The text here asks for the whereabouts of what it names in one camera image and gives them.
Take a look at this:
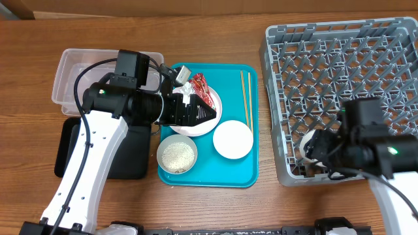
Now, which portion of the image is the white tissue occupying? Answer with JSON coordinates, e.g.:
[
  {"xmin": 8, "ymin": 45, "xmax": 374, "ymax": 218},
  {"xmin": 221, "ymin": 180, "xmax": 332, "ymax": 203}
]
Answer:
[{"xmin": 180, "ymin": 82, "xmax": 195, "ymax": 97}]

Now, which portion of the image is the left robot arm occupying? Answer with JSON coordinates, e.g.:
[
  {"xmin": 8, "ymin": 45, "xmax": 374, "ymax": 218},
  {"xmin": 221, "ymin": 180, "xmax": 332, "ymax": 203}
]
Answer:
[{"xmin": 20, "ymin": 50, "xmax": 216, "ymax": 235}]

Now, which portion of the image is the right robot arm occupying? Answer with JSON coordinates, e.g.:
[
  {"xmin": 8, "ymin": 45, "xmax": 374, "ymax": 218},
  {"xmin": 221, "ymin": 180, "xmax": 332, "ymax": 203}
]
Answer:
[{"xmin": 299, "ymin": 97, "xmax": 417, "ymax": 234}]

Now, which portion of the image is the white bowl upside down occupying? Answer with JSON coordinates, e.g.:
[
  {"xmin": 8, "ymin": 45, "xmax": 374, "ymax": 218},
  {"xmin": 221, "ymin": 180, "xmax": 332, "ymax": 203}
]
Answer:
[{"xmin": 213, "ymin": 120, "xmax": 254, "ymax": 160}]

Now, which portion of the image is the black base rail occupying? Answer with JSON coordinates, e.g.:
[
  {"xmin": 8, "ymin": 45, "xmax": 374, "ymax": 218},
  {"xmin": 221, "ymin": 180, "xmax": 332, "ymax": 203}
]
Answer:
[{"xmin": 107, "ymin": 215, "xmax": 373, "ymax": 235}]

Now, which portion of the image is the clear plastic bin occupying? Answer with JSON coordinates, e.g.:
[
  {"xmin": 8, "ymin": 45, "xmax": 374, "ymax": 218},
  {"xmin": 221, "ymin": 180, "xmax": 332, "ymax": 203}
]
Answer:
[{"xmin": 51, "ymin": 48, "xmax": 165, "ymax": 118}]

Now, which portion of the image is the red snack wrapper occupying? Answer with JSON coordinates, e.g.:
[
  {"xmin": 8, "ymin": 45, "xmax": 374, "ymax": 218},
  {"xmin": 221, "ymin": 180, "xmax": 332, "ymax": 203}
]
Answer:
[{"xmin": 189, "ymin": 73, "xmax": 216, "ymax": 110}]

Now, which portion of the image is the grey bowl of rice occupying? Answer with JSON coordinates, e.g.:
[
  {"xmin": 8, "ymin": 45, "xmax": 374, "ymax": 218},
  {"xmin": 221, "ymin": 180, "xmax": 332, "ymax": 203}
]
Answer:
[{"xmin": 157, "ymin": 134, "xmax": 198, "ymax": 174}]

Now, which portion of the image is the grey dishwasher rack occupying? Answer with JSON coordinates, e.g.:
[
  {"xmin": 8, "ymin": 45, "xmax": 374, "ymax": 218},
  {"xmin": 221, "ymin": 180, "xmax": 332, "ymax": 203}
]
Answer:
[{"xmin": 259, "ymin": 17, "xmax": 417, "ymax": 187}]

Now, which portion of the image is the black tray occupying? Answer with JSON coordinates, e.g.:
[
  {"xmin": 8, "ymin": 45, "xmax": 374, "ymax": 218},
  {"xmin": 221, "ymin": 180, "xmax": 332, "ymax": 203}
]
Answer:
[{"xmin": 54, "ymin": 117, "xmax": 151, "ymax": 180}]

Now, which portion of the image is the wooden chopstick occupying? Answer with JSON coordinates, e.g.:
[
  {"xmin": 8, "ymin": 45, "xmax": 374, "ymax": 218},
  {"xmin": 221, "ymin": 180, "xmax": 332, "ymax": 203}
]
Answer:
[
  {"xmin": 240, "ymin": 70, "xmax": 250, "ymax": 128},
  {"xmin": 248, "ymin": 72, "xmax": 253, "ymax": 134}
]

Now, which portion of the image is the right wooden chopstick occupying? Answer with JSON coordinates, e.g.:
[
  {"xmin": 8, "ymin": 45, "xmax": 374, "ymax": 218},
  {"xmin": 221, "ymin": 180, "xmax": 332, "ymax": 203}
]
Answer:
[{"xmin": 248, "ymin": 72, "xmax": 253, "ymax": 134}]

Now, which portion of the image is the white round plate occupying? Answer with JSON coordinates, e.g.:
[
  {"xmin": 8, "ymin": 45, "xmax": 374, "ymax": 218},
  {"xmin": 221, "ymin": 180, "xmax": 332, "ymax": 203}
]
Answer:
[{"xmin": 170, "ymin": 87, "xmax": 223, "ymax": 137}]

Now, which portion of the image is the left wooden chopstick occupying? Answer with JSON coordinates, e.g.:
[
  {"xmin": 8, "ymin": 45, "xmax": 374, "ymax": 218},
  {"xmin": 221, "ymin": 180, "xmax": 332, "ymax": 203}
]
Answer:
[{"xmin": 240, "ymin": 70, "xmax": 250, "ymax": 128}]

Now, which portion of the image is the white cup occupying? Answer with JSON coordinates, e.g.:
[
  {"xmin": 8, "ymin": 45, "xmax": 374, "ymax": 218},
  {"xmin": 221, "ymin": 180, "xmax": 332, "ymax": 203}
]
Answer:
[{"xmin": 299, "ymin": 129, "xmax": 329, "ymax": 168}]

